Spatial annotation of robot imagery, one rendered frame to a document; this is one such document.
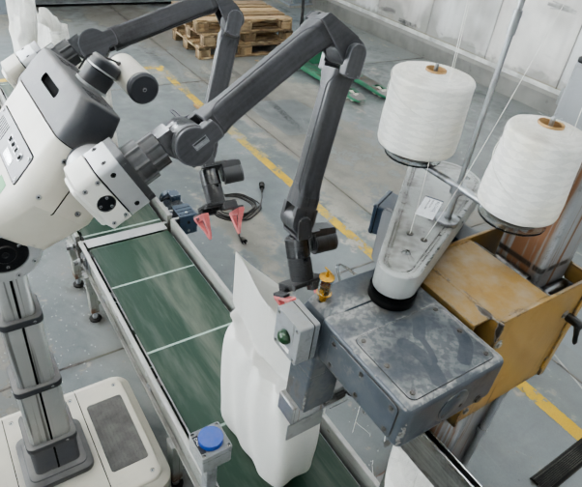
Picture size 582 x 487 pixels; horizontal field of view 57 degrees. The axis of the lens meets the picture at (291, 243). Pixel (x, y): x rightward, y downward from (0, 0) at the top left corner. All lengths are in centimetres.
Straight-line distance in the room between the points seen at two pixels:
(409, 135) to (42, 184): 73
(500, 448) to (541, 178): 187
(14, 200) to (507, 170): 94
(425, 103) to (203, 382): 138
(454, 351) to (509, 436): 177
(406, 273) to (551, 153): 30
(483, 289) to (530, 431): 171
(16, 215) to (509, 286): 102
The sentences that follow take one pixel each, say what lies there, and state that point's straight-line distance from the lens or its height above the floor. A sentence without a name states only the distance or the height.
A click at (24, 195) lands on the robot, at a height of 138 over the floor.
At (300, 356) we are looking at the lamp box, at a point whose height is 126.
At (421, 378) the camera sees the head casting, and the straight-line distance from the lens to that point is 91.
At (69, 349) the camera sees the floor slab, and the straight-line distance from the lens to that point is 277.
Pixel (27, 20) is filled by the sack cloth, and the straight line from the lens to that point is 397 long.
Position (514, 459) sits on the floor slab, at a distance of 267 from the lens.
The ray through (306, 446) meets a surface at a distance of 167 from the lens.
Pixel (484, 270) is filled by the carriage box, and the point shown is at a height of 133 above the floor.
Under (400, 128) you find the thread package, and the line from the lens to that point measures 108.
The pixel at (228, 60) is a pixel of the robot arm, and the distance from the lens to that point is 161.
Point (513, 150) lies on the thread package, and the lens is 94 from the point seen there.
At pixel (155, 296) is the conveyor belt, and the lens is 241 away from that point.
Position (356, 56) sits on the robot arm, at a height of 168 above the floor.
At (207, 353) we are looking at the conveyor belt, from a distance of 216.
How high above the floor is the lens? 199
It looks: 36 degrees down
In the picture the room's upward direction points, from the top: 8 degrees clockwise
